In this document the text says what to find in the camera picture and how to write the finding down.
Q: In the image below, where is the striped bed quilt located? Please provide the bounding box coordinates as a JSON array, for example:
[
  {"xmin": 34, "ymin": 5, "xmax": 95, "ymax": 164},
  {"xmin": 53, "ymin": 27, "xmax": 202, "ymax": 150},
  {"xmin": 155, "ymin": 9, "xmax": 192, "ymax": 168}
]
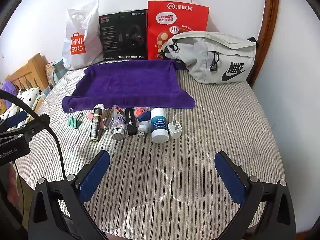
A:
[{"xmin": 16, "ymin": 69, "xmax": 285, "ymax": 239}]

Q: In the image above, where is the teal kettle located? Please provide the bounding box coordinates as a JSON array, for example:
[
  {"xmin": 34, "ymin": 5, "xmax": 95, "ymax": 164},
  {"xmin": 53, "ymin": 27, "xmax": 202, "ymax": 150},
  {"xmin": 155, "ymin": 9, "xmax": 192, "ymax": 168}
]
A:
[{"xmin": 50, "ymin": 59, "xmax": 67, "ymax": 87}]

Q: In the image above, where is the clear candy bottle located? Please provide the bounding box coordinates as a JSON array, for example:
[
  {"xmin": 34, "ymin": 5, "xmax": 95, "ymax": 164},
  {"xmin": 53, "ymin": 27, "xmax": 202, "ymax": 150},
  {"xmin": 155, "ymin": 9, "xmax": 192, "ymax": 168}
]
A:
[{"xmin": 110, "ymin": 105, "xmax": 127, "ymax": 141}]

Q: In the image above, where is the black case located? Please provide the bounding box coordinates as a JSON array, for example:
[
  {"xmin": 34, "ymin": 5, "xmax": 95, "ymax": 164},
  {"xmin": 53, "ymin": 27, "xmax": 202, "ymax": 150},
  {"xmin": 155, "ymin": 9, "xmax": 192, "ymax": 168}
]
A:
[{"xmin": 125, "ymin": 108, "xmax": 138, "ymax": 136}]

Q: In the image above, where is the brown wooden door frame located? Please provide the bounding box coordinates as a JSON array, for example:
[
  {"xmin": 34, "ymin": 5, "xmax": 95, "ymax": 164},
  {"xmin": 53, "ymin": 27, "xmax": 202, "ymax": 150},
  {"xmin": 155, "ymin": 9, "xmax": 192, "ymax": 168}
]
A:
[{"xmin": 247, "ymin": 0, "xmax": 279, "ymax": 88}]

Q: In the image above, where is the grey Nike waist bag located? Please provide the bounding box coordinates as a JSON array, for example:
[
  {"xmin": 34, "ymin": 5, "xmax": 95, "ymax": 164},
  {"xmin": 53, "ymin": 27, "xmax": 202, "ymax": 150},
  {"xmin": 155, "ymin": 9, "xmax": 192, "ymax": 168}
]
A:
[{"xmin": 161, "ymin": 31, "xmax": 257, "ymax": 84}]

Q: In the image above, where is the purple towel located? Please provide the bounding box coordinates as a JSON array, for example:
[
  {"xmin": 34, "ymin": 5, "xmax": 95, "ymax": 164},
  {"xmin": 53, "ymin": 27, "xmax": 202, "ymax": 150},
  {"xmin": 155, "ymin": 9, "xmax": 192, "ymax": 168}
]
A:
[{"xmin": 62, "ymin": 60, "xmax": 195, "ymax": 113}]

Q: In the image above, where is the pink tube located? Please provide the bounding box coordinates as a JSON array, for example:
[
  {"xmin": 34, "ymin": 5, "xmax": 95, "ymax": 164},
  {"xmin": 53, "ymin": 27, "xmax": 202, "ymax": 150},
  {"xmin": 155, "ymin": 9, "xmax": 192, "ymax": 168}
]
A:
[{"xmin": 87, "ymin": 113, "xmax": 108, "ymax": 131}]

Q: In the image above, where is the white tape roll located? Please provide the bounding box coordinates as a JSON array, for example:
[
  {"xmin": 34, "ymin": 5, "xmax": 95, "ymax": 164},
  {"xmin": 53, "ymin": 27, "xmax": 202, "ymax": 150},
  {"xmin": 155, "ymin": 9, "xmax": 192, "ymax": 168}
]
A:
[{"xmin": 93, "ymin": 103, "xmax": 105, "ymax": 110}]

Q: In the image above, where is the white spotted pillow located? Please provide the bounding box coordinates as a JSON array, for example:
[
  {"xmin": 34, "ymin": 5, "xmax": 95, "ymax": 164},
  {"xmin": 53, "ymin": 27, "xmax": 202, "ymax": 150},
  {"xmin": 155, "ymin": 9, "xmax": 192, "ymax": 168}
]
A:
[{"xmin": 1, "ymin": 87, "xmax": 48, "ymax": 128}]

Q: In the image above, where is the white blue cream bottle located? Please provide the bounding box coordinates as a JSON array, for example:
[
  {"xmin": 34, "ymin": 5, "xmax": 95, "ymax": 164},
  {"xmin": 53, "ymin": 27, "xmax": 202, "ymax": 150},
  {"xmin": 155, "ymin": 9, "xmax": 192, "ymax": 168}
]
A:
[{"xmin": 151, "ymin": 108, "xmax": 169, "ymax": 144}]

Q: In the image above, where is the black headset box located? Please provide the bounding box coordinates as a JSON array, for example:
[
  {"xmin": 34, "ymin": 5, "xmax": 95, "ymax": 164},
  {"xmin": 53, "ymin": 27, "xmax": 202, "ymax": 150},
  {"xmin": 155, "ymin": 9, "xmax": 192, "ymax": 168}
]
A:
[{"xmin": 99, "ymin": 9, "xmax": 148, "ymax": 61}]

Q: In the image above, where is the green binder clip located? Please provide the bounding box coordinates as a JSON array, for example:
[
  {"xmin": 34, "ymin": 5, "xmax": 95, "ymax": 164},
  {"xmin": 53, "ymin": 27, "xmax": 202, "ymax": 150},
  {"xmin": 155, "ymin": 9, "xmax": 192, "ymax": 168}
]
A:
[{"xmin": 67, "ymin": 108, "xmax": 84, "ymax": 129}]

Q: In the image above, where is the purple plush toy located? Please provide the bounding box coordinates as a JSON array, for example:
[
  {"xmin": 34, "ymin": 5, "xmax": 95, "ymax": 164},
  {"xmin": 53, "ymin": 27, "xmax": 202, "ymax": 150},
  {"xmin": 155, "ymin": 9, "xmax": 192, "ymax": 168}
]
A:
[{"xmin": 2, "ymin": 81, "xmax": 18, "ymax": 109}]

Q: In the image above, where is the white USB wall charger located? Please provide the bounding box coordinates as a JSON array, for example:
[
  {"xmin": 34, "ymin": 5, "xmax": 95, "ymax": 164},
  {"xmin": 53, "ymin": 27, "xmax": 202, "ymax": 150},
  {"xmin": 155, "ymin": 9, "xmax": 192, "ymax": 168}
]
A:
[{"xmin": 168, "ymin": 120, "xmax": 183, "ymax": 140}]

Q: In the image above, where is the black gold slim bottle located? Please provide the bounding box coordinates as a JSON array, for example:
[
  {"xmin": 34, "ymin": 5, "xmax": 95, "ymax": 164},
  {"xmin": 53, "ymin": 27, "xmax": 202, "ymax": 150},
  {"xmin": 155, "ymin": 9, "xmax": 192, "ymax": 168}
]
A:
[{"xmin": 89, "ymin": 108, "xmax": 103, "ymax": 141}]

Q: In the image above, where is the person's left hand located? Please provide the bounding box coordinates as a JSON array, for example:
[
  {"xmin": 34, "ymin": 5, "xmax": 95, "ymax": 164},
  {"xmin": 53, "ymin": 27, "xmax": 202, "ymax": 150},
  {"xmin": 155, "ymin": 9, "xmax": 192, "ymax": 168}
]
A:
[{"xmin": 7, "ymin": 164, "xmax": 20, "ymax": 207}]

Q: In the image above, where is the white Miniso plastic bag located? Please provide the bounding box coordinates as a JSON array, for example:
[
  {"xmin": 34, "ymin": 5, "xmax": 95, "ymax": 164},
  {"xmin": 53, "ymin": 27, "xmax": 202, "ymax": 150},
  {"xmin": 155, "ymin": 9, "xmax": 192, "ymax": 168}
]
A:
[{"xmin": 62, "ymin": 0, "xmax": 103, "ymax": 70}]

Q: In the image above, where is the pink blue vaseline tin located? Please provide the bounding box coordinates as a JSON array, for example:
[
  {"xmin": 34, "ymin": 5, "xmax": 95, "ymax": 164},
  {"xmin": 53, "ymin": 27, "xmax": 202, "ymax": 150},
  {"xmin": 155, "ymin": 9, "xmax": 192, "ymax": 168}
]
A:
[{"xmin": 134, "ymin": 107, "xmax": 151, "ymax": 122}]

